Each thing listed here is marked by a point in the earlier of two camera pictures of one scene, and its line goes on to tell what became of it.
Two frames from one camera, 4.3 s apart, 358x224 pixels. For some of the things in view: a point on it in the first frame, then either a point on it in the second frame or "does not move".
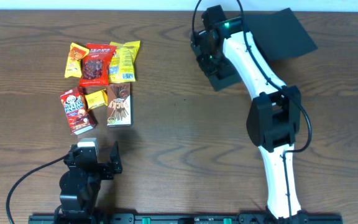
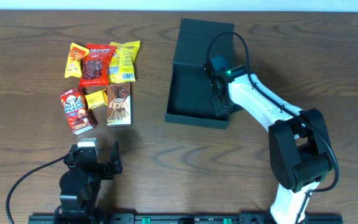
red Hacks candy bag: [95, 65] does not move
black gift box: [278, 33] to [189, 98]
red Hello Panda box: [78, 115] does not move
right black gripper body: [210, 61] to [222, 107]
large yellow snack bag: [122, 65] does not move
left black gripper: [106, 172] does not move
